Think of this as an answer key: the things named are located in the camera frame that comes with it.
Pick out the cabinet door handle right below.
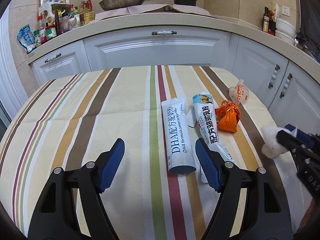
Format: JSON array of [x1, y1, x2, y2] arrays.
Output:
[[279, 73, 293, 99]]

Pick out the cabinet door handle left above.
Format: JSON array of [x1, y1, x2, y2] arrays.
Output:
[[268, 64, 280, 89]]

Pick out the wall power socket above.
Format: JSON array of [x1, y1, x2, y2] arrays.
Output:
[[281, 5, 290, 17]]

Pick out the cabinet door handle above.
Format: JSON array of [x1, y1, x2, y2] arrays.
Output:
[[268, 64, 280, 89], [279, 73, 293, 99]]

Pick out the drawer handle centre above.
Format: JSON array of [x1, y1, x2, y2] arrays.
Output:
[[151, 30, 177, 36]]

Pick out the blue snack bag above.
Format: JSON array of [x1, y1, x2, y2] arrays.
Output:
[[17, 24, 36, 54]]

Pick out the white tissue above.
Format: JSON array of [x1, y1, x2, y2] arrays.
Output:
[[261, 126, 298, 159]]

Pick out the steel wok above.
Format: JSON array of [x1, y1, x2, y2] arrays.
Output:
[[99, 0, 145, 11]]

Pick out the white DHA powder pouch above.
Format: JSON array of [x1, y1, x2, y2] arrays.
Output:
[[161, 98, 196, 176]]

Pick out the small orange wrapper ball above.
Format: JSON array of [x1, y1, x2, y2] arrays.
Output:
[[215, 100, 241, 133]]

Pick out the drawer handle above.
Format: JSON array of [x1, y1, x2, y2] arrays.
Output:
[[151, 30, 177, 36], [44, 53, 61, 63]]

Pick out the cooking oil bottle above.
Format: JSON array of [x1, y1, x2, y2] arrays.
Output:
[[79, 0, 95, 26]]

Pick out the striped tablecloth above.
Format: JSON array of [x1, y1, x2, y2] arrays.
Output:
[[0, 65, 316, 240]]

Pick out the stacked white bowls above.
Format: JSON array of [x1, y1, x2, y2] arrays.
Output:
[[275, 18, 296, 45]]

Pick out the dark hanging cloth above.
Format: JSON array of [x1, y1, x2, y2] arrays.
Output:
[[296, 0, 319, 63]]

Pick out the drawer handle left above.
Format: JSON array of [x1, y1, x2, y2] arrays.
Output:
[[44, 53, 61, 63]]

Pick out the white spice rack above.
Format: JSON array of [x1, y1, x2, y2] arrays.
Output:
[[38, 2, 81, 41]]

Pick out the dark sauce bottle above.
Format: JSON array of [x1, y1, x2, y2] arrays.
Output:
[[263, 7, 270, 33]]

